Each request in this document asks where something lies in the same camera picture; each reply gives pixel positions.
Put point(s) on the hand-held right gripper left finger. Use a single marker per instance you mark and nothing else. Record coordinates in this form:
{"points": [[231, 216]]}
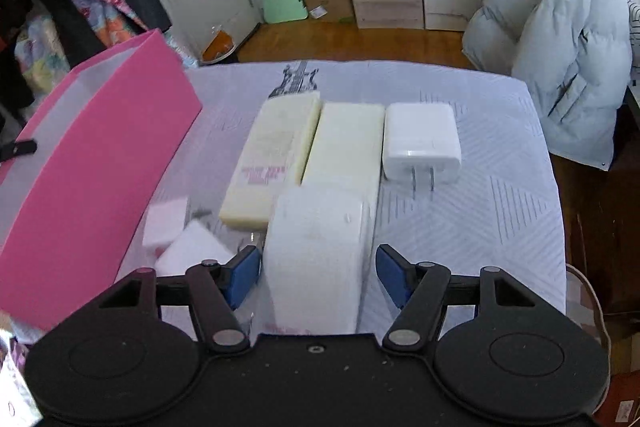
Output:
{"points": [[244, 276]]}

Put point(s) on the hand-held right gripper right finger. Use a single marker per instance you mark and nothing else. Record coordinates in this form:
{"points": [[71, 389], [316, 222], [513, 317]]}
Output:
{"points": [[390, 276]]}

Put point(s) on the long white block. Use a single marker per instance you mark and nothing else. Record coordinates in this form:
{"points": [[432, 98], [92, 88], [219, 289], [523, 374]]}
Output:
{"points": [[315, 257]]}

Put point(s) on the cream block with pink print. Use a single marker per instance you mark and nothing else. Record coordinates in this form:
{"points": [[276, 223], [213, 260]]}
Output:
{"points": [[265, 157]]}

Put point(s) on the plain cream block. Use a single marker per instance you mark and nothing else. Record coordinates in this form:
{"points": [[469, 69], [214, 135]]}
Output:
{"points": [[345, 142]]}

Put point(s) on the pink storage box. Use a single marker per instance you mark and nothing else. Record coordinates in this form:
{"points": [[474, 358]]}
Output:
{"points": [[100, 187]]}

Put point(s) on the small white cube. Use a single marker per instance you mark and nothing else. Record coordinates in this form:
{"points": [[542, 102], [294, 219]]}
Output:
{"points": [[162, 222], [192, 252]]}

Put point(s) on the white patterned bed sheet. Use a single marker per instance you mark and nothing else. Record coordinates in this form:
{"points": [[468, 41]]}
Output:
{"points": [[475, 217]]}

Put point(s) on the square white power adapter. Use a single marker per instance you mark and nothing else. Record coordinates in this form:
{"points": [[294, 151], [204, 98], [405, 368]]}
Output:
{"points": [[422, 137]]}

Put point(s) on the clear bottle with orange liquid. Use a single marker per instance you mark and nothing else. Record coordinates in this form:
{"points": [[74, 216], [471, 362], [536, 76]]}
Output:
{"points": [[218, 47]]}

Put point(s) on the red cardboard box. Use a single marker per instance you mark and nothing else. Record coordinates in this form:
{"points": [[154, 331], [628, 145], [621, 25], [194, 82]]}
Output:
{"points": [[620, 402]]}

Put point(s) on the small packet on floor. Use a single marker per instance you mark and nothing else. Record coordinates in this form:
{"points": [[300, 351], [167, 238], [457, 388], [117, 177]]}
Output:
{"points": [[317, 12]]}

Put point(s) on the colourful floral cloth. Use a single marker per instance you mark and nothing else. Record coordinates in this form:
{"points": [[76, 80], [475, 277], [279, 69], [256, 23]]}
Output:
{"points": [[110, 12]]}

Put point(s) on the grey puffer jacket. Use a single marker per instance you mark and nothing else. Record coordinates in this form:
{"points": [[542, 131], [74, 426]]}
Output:
{"points": [[565, 32]]}

